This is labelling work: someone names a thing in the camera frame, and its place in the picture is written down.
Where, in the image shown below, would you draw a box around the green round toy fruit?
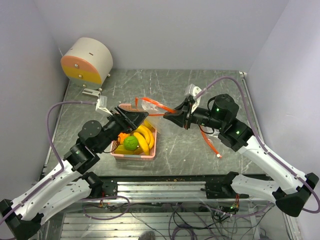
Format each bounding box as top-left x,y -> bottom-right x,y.
123,135 -> 139,151

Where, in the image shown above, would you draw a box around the clear zip bag red zipper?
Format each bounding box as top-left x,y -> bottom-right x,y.
134,97 -> 176,133

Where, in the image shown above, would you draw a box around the white metal latch piece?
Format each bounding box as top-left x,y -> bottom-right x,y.
82,88 -> 101,98

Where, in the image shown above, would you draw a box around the pink plastic basket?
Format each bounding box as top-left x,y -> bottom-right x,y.
110,103 -> 158,161

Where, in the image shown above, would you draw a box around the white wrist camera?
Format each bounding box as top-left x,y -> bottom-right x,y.
95,95 -> 112,117
184,83 -> 202,112

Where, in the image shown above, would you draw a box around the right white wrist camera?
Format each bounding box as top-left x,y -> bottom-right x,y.
184,83 -> 202,112

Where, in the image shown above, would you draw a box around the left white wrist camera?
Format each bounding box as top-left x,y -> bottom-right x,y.
95,95 -> 112,117

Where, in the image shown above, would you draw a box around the orange toy fruit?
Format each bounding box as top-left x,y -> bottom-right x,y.
117,133 -> 131,145

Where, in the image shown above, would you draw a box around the yellow starfruit slice toy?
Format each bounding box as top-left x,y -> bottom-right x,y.
113,144 -> 134,155

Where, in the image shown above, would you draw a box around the yellow toy banana bunch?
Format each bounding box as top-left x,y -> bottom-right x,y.
133,125 -> 155,155

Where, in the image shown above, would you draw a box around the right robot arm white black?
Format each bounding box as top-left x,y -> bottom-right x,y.
163,94 -> 319,217

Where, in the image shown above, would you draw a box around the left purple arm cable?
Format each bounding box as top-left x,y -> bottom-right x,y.
0,100 -> 98,226

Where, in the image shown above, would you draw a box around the round cream drawer box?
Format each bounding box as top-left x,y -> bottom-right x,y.
60,37 -> 114,90

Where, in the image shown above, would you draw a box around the aluminium mounting rail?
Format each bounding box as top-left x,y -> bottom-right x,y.
44,179 -> 291,201

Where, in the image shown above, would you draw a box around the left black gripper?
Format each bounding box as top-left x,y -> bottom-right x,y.
96,104 -> 148,152

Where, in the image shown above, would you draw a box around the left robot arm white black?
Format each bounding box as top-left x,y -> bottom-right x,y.
0,106 -> 149,240

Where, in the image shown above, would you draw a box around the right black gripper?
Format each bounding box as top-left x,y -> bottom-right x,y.
163,98 -> 225,130

